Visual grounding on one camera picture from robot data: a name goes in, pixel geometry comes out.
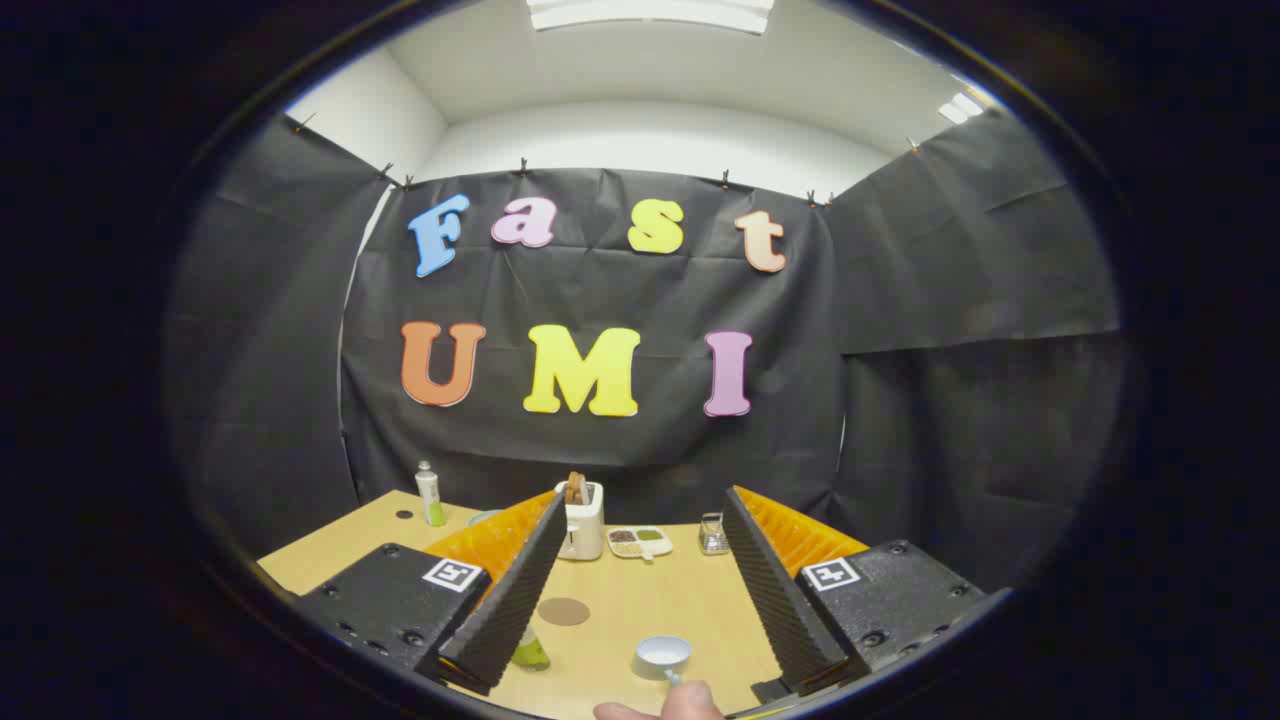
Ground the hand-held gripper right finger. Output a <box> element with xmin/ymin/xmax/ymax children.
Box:
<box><xmin>722</xmin><ymin>486</ymin><xmax>986</xmax><ymax>698</ymax></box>

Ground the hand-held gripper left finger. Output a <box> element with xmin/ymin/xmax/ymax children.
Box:
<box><xmin>295</xmin><ymin>490</ymin><xmax>569</xmax><ymax>698</ymax></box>

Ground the clear juice bottle green label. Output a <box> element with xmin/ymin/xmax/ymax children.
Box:
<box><xmin>511</xmin><ymin>624</ymin><xmax>552</xmax><ymax>672</ymax></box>

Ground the white cup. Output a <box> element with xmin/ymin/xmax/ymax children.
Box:
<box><xmin>633</xmin><ymin>636</ymin><xmax>693</xmax><ymax>685</ymax></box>

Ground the small green white bottle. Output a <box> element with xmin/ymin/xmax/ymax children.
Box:
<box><xmin>415</xmin><ymin>460</ymin><xmax>448</xmax><ymax>528</ymax></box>

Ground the white toaster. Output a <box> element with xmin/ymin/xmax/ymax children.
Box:
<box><xmin>553</xmin><ymin>481</ymin><xmax>605</xmax><ymax>561</ymax></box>

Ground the wooden table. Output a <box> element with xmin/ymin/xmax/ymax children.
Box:
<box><xmin>258</xmin><ymin>490</ymin><xmax>871</xmax><ymax>720</ymax></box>

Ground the white divided dish of beans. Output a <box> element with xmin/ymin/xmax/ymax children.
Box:
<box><xmin>606</xmin><ymin>526</ymin><xmax>674</xmax><ymax>561</ymax></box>

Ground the black backdrop cloth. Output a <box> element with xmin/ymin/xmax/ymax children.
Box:
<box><xmin>165</xmin><ymin>105</ymin><xmax>1131</xmax><ymax>601</ymax></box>

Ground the long ceiling light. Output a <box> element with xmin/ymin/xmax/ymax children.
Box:
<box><xmin>527</xmin><ymin>0</ymin><xmax>776</xmax><ymax>36</ymax></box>

